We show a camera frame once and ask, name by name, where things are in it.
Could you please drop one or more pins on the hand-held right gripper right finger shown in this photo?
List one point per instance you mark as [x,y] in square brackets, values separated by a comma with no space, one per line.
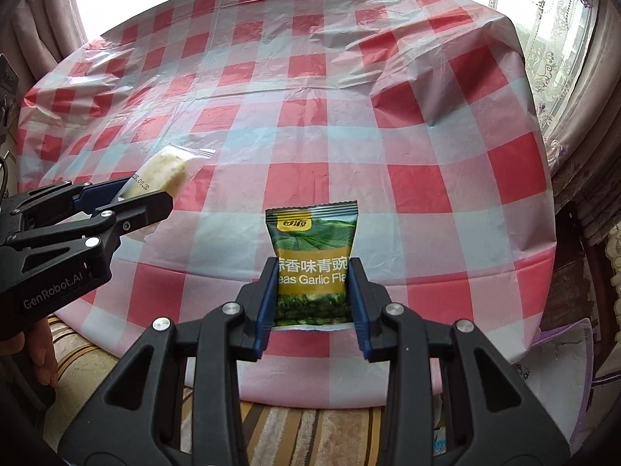
[356,306]

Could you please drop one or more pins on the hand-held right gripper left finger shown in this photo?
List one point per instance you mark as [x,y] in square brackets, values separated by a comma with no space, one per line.
[267,306]

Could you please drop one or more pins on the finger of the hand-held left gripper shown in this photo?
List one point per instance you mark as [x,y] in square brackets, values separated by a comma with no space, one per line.
[97,195]
[138,211]

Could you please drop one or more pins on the pale pastry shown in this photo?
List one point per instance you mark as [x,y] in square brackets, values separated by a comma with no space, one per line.
[167,170]

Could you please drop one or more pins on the green pea snack packet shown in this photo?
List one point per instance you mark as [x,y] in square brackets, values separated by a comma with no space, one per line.
[313,242]

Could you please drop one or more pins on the purple cardboard box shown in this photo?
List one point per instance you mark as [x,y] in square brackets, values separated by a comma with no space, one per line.
[567,378]

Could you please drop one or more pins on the person's left hand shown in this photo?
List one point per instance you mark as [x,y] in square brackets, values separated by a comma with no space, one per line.
[41,354]

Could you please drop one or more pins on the striped sofa cushion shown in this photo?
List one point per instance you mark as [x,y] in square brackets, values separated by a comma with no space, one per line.
[310,437]

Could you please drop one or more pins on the taupe curtain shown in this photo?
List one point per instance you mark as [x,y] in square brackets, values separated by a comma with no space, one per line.
[582,155]
[43,34]

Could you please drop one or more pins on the red white checkered tablecloth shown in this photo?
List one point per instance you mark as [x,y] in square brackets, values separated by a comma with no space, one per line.
[315,107]

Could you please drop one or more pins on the embroidered lace curtain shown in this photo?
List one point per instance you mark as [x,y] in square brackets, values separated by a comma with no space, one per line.
[543,34]

